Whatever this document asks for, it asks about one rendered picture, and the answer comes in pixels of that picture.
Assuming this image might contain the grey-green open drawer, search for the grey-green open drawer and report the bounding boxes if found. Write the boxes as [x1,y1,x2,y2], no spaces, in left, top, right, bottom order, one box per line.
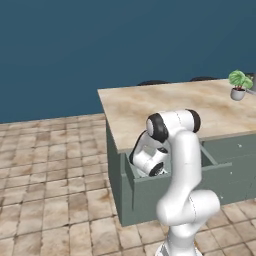
[120,141,233,228]

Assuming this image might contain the grey-green kitchen island cabinet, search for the grey-green kitchen island cabinet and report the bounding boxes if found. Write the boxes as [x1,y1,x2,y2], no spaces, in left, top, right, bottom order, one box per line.
[105,119,256,228]

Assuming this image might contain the green plant in white pot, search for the green plant in white pot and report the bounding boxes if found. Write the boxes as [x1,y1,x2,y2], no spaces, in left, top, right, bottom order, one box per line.
[228,69,255,102]

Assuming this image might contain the grey-green drawer front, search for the grey-green drawer front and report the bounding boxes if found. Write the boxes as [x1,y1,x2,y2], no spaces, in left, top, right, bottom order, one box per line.
[201,132,256,165]
[199,154,256,205]

